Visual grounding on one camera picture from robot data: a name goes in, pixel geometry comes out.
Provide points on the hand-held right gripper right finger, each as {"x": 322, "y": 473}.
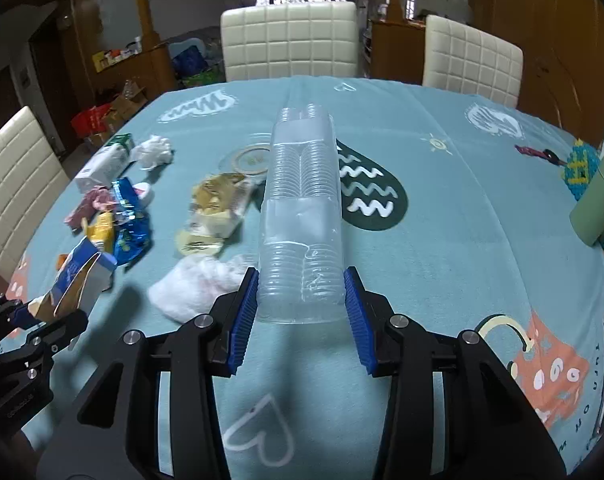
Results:
{"x": 358, "y": 320}

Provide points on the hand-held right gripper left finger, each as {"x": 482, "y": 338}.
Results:
{"x": 243, "y": 320}

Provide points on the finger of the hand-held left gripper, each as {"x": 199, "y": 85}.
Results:
{"x": 62, "y": 327}
{"x": 2, "y": 310}

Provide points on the blue white drink carton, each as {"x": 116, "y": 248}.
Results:
{"x": 77, "y": 275}

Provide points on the clear sleeve of plastic cups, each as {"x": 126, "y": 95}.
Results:
{"x": 302, "y": 210}

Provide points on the crumpled white plastic bag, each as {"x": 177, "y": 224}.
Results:
{"x": 192, "y": 285}

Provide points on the pale yellow small packet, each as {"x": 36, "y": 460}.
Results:
{"x": 197, "y": 245}

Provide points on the yellow snack packet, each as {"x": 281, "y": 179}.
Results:
{"x": 102, "y": 230}

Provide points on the teal printed tablecloth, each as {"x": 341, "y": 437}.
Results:
{"x": 431, "y": 235}

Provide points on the clear yellow plastic wrapper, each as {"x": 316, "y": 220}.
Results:
{"x": 217, "y": 205}

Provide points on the blue snack bag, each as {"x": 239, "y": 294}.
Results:
{"x": 132, "y": 230}

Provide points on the pink wrapper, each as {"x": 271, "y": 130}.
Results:
{"x": 89, "y": 205}

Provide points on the cream quilted chair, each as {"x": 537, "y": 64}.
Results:
{"x": 471, "y": 60}
{"x": 289, "y": 40}
{"x": 17, "y": 175}

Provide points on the white round lid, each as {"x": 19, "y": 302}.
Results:
{"x": 146, "y": 194}

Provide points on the clear glass dish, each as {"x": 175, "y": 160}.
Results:
{"x": 247, "y": 160}

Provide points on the white green carton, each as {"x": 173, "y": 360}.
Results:
{"x": 102, "y": 165}

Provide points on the crumpled white tissue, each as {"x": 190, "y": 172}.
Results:
{"x": 152, "y": 152}

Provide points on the red bag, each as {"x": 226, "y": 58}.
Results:
{"x": 89, "y": 120}

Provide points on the dark wooden door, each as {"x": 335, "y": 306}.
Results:
{"x": 49, "y": 90}

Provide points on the pile of cardboard boxes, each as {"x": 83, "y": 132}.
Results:
{"x": 124, "y": 107}

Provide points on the red black hair clip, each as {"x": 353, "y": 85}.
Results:
{"x": 531, "y": 151}

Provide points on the green bag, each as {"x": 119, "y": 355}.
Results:
{"x": 202, "y": 79}

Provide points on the green cup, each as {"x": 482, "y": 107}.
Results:
{"x": 599, "y": 200}

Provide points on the wooden sideboard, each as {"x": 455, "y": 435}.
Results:
{"x": 396, "y": 52}

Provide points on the blue yellow beaded basket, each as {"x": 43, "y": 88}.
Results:
{"x": 581, "y": 165}

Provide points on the wooden partition shelf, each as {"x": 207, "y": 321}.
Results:
{"x": 154, "y": 25}

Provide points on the wooden wardrobe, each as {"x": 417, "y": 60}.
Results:
{"x": 546, "y": 35}

